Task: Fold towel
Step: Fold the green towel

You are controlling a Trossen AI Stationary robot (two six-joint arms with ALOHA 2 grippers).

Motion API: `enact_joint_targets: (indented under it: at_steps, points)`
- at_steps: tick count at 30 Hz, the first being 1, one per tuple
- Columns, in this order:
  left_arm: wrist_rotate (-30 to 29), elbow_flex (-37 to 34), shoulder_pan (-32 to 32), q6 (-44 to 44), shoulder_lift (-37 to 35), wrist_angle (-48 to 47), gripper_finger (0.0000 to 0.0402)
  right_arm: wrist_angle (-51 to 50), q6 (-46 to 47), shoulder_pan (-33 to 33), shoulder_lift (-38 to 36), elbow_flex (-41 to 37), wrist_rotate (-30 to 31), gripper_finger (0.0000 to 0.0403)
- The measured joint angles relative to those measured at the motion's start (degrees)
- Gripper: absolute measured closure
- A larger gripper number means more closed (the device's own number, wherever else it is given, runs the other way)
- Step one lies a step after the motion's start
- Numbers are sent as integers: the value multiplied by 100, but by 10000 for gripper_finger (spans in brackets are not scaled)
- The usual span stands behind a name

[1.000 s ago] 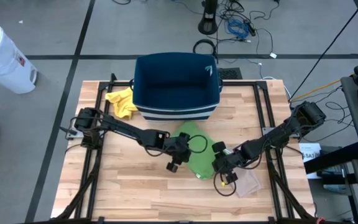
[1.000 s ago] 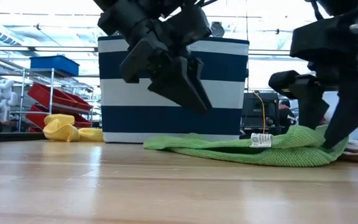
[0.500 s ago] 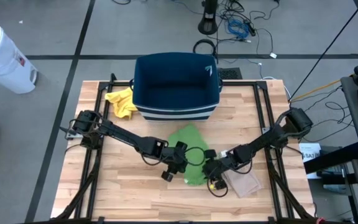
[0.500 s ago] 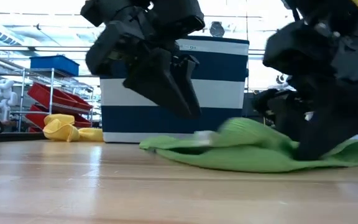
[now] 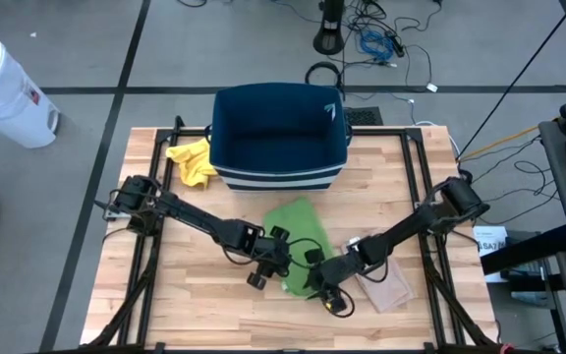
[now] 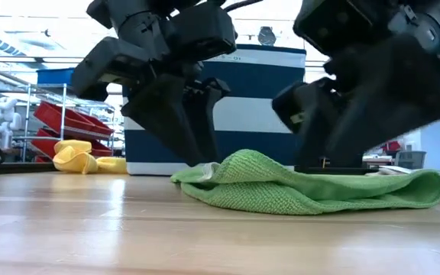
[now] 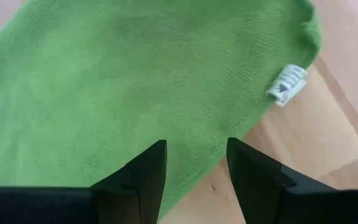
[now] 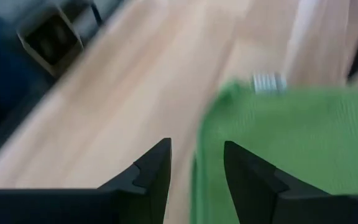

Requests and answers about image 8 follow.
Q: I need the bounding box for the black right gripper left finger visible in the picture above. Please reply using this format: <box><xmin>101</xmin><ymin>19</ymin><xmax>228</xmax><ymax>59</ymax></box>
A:
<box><xmin>0</xmin><ymin>138</ymin><xmax>172</xmax><ymax>224</ymax></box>

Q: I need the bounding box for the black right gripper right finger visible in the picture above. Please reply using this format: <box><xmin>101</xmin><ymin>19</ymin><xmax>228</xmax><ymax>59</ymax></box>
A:
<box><xmin>224</xmin><ymin>140</ymin><xmax>358</xmax><ymax>224</ymax></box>

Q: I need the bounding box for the green microfibre towel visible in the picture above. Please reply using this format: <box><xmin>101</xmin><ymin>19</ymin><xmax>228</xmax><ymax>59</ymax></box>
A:
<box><xmin>191</xmin><ymin>73</ymin><xmax>358</xmax><ymax>224</ymax></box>

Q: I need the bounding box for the small black camera box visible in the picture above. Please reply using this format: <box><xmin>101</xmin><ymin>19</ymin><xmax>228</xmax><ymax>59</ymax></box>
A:
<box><xmin>16</xmin><ymin>2</ymin><xmax>85</xmax><ymax>78</ymax></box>

